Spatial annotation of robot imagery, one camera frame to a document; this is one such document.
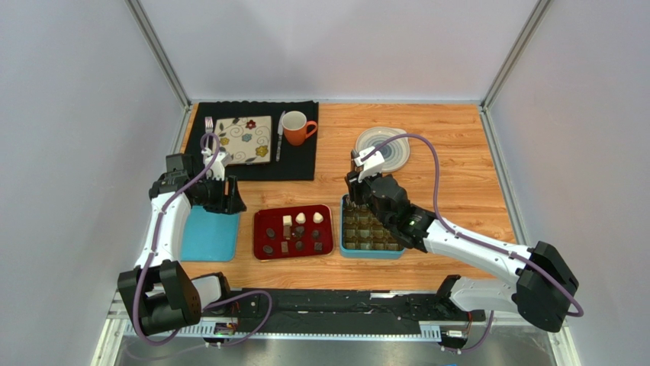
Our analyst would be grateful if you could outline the floral square plate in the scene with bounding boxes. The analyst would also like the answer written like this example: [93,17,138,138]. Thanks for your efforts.
[213,116,273,165]

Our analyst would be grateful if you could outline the orange mug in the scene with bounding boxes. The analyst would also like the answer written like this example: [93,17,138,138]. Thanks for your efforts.
[280,111,318,146]

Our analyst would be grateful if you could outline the metal tongs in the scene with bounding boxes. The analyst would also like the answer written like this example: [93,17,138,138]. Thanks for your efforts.
[345,196,356,210]

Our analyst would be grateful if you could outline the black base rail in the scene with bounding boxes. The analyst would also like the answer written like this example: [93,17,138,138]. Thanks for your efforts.
[195,286,476,342]

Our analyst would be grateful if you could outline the silver knife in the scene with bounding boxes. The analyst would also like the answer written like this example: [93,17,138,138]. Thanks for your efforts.
[275,111,286,162]

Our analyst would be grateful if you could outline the red chocolate tray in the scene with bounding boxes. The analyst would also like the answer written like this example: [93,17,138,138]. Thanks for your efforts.
[253,204,336,261]

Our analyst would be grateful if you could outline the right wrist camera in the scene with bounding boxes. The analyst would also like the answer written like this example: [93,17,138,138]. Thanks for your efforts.
[349,146,385,182]

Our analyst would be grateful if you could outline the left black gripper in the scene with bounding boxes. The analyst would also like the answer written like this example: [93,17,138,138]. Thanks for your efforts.
[192,174,246,215]

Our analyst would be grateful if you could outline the blue tin lid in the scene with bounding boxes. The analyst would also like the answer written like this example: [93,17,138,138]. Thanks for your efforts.
[181,206,240,262]

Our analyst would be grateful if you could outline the dark leaf chocolate lower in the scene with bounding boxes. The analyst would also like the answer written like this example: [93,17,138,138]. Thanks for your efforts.
[262,245,274,255]

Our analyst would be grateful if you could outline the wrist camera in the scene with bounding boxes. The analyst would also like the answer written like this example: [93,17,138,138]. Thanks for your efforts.
[349,146,385,182]
[201,148,232,181]

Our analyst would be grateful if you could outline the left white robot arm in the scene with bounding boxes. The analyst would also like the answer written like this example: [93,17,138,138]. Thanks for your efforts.
[117,148,246,339]

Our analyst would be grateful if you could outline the round blue-white plate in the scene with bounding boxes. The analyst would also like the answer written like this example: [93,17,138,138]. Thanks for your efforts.
[355,127,410,174]

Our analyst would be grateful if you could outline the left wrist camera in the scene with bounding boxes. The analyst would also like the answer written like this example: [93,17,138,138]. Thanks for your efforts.
[201,148,232,181]

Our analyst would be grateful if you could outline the blue tin box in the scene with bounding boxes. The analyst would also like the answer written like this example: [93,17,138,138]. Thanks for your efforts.
[339,194,406,260]

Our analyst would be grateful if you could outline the silver fork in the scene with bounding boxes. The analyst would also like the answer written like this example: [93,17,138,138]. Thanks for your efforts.
[201,117,214,159]

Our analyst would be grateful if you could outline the black placemat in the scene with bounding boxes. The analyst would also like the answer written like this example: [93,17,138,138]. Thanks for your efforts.
[185,101,319,181]

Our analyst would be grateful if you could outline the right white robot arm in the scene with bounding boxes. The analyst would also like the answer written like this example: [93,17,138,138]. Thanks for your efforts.
[346,172,580,332]

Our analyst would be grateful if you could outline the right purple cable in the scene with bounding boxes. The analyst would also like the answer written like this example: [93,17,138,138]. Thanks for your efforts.
[360,133,585,355]

